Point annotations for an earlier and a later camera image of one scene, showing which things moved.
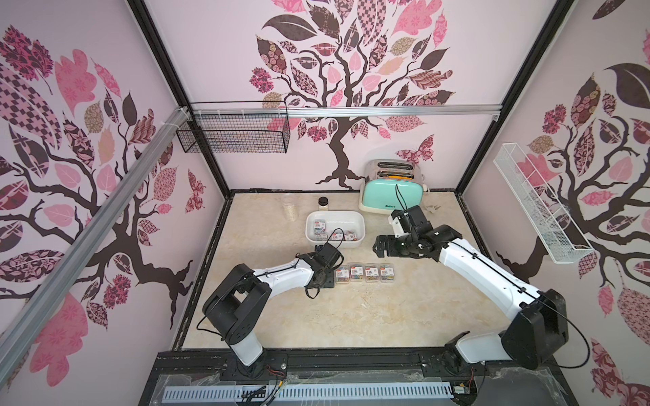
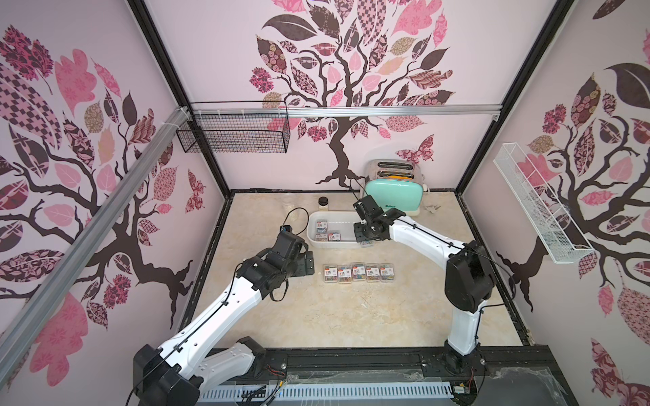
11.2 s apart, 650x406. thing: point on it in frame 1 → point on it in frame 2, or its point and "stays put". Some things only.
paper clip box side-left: x=342 y=276 stays put
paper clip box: x=319 y=227 stays put
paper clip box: x=387 y=273 stays put
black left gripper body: x=327 y=282 → x=297 y=268
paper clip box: x=371 y=273 stays put
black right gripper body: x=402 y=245 → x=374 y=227
